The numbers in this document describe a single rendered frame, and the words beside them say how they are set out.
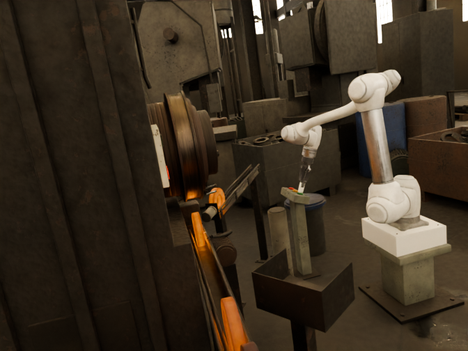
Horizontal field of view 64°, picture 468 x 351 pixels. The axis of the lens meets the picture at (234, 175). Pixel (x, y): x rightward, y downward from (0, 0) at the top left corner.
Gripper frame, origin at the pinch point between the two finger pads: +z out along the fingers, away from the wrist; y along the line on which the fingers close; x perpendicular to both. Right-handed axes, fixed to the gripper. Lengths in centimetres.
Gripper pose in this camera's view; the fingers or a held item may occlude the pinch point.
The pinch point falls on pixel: (301, 186)
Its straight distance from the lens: 246.2
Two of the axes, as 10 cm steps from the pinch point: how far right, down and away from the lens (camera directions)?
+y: 2.3, 1.8, -9.6
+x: 9.6, 1.5, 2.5
